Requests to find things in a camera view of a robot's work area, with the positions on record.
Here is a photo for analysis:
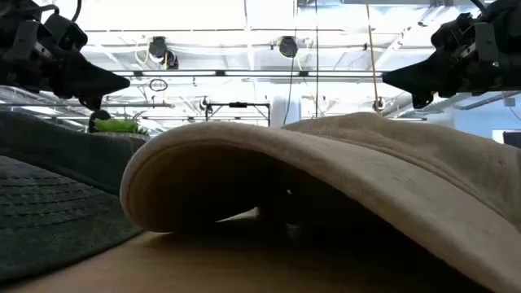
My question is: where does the dark monitor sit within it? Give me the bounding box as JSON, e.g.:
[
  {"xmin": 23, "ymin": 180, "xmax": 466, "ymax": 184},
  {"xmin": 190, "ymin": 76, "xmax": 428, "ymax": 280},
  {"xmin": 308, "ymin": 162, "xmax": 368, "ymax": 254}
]
[{"xmin": 502, "ymin": 130, "xmax": 521, "ymax": 150}]

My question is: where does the beige baseball cap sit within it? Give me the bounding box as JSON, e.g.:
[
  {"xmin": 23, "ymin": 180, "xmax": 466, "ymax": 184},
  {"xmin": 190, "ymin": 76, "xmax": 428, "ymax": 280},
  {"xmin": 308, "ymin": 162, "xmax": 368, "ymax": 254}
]
[{"xmin": 119, "ymin": 112, "xmax": 521, "ymax": 293}]

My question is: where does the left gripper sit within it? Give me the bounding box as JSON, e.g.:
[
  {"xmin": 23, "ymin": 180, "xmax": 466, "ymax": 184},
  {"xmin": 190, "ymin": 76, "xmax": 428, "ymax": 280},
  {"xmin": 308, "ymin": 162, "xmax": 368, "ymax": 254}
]
[{"xmin": 0, "ymin": 19, "xmax": 131, "ymax": 112}]

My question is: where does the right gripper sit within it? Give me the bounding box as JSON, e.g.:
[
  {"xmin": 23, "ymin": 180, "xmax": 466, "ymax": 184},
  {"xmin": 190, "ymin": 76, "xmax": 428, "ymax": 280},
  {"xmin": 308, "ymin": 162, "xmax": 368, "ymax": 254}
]
[{"xmin": 382, "ymin": 22, "xmax": 521, "ymax": 110}]

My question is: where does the black ceiling cord reel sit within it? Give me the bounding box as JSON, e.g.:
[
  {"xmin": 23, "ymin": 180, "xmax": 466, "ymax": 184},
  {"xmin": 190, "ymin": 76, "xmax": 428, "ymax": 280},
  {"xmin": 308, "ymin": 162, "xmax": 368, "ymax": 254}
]
[
  {"xmin": 147, "ymin": 35, "xmax": 180, "ymax": 70},
  {"xmin": 278, "ymin": 35, "xmax": 300, "ymax": 59}
]

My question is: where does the potted green succulent plant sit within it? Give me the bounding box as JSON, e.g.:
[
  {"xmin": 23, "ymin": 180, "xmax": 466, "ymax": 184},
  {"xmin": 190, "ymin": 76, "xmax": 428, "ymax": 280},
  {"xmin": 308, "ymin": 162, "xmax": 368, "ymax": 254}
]
[{"xmin": 92, "ymin": 117, "xmax": 150, "ymax": 138}]

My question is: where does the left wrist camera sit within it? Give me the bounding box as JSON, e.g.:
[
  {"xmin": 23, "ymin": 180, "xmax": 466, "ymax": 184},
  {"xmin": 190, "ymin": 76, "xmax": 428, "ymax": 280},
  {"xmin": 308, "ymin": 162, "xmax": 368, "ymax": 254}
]
[{"xmin": 43, "ymin": 14, "xmax": 89, "ymax": 52}]

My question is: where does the long ceiling light bar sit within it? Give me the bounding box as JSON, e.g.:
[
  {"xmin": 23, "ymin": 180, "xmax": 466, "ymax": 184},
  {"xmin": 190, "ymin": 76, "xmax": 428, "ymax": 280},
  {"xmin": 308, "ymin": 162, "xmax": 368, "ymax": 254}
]
[{"xmin": 109, "ymin": 69, "xmax": 386, "ymax": 79}]

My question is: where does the black background rig frame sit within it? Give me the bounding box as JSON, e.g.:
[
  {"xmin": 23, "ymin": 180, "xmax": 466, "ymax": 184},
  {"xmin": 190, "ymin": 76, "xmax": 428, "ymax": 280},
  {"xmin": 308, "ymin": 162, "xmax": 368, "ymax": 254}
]
[{"xmin": 205, "ymin": 101, "xmax": 272, "ymax": 127}]

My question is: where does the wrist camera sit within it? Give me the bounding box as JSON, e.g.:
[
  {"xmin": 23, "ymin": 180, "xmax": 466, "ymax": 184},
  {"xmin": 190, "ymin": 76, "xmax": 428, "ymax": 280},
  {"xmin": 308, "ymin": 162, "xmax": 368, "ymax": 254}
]
[
  {"xmin": 43, "ymin": 14, "xmax": 89, "ymax": 52},
  {"xmin": 430, "ymin": 11, "xmax": 475, "ymax": 52}
]

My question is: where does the black baseball cap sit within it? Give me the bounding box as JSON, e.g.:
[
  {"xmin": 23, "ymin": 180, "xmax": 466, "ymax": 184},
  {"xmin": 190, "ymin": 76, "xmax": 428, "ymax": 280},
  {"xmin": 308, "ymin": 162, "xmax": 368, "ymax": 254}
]
[{"xmin": 0, "ymin": 110, "xmax": 150, "ymax": 284}]

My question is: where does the yellow cable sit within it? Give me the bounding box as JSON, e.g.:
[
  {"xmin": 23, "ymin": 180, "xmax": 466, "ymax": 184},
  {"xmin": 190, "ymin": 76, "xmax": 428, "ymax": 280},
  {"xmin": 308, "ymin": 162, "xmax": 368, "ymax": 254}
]
[{"xmin": 365, "ymin": 0, "xmax": 382, "ymax": 115}]

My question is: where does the black hanging cable loop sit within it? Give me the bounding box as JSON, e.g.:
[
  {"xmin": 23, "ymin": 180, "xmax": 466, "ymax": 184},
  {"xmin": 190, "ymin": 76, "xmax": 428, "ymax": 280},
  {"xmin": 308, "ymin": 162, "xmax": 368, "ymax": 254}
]
[{"xmin": 148, "ymin": 78, "xmax": 169, "ymax": 93}]

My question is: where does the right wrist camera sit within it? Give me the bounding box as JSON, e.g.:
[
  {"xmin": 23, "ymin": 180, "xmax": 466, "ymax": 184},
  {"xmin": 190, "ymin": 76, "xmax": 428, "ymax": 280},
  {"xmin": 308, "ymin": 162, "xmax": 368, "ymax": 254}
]
[{"xmin": 430, "ymin": 11, "xmax": 475, "ymax": 52}]

